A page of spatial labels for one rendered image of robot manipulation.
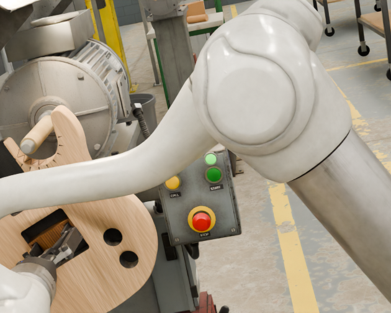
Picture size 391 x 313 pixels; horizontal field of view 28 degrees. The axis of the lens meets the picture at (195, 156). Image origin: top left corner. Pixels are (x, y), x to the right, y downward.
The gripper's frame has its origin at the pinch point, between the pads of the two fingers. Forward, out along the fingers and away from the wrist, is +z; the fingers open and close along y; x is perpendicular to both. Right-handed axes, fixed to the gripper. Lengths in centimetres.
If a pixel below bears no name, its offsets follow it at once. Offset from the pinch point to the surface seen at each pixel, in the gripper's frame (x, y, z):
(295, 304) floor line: -113, 5, 160
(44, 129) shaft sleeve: 18.7, 9.7, 5.7
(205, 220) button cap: -16.8, 24.1, 14.5
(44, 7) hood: 40, 12, 55
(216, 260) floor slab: -100, -26, 220
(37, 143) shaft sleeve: 18.0, 9.6, -2.4
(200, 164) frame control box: -6.3, 29.6, 17.1
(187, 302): -40, 3, 38
